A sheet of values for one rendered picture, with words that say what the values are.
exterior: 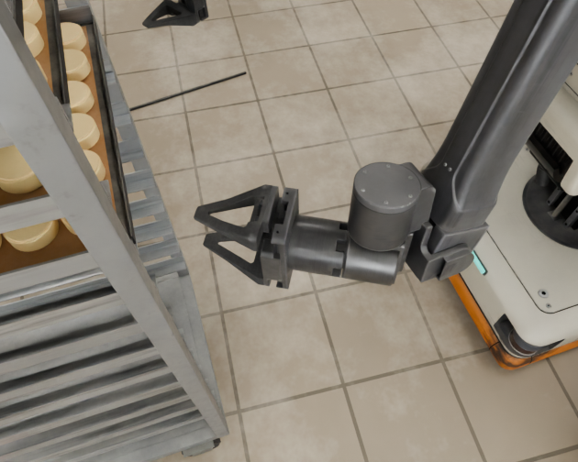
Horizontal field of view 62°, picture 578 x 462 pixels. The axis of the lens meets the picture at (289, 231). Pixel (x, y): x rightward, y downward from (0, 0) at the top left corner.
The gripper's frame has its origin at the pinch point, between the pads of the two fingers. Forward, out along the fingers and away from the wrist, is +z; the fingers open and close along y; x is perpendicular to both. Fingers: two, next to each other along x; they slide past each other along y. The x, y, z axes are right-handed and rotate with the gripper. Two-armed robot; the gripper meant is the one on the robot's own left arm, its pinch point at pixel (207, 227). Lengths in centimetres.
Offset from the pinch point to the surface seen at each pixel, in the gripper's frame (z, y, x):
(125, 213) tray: 9.5, -0.2, -0.3
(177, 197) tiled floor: 48, -96, -66
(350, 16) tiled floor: 2, -99, -187
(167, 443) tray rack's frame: 20, -80, 13
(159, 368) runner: 11.8, -33.5, 7.4
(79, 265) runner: 11.1, 0.7, 7.0
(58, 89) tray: 17.0, 8.8, -8.4
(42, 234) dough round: 15.6, 1.9, 4.9
